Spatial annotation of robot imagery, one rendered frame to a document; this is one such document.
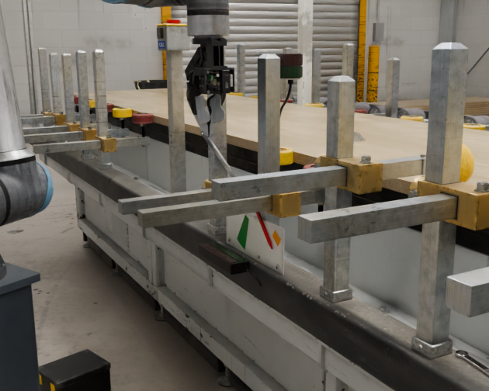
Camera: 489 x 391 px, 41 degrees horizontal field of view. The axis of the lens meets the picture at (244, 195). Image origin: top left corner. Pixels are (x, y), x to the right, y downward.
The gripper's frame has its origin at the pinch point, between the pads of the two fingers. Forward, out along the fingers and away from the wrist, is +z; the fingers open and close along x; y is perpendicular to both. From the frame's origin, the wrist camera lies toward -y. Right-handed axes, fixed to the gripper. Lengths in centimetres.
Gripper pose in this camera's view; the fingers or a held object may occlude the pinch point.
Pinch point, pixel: (206, 129)
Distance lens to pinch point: 147.3
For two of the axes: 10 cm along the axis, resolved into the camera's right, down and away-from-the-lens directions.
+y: 4.7, 1.9, -8.6
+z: 0.1, 9.7, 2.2
